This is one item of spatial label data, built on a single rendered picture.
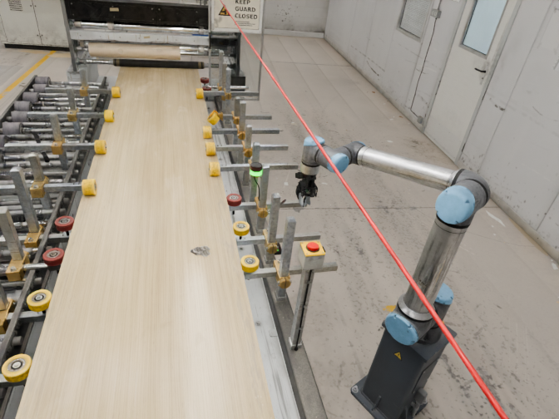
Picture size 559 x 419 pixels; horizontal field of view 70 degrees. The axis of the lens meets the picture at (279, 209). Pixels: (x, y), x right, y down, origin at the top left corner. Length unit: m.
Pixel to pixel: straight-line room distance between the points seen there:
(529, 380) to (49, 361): 2.59
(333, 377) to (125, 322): 1.37
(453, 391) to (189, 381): 1.75
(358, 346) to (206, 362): 1.45
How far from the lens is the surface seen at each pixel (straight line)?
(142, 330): 1.53
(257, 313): 1.92
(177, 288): 1.65
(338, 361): 2.60
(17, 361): 1.57
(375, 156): 1.75
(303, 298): 1.50
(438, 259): 1.56
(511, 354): 3.12
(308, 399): 1.61
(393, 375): 2.22
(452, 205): 1.43
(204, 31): 4.15
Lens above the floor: 2.08
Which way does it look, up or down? 35 degrees down
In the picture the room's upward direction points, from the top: 7 degrees clockwise
